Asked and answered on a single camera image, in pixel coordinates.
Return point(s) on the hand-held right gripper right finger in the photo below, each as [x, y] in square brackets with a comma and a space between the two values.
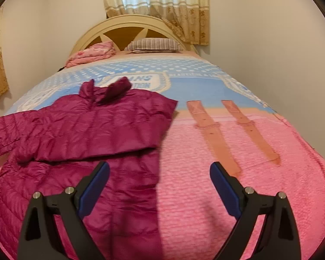
[224, 189]

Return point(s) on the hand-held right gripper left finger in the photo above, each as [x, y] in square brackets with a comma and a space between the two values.
[96, 187]

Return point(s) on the magenta puffer jacket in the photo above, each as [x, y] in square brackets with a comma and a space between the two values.
[84, 130]

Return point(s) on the pink and blue printed blanket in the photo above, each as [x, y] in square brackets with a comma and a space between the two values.
[205, 195]

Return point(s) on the black object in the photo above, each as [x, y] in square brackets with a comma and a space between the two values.
[61, 69]

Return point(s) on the folded pink floral quilt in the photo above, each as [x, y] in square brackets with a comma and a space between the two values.
[92, 52]

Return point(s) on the striped pillow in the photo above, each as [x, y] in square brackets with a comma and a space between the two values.
[154, 44]

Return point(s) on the cream wooden headboard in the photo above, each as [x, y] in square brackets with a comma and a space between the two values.
[119, 24]

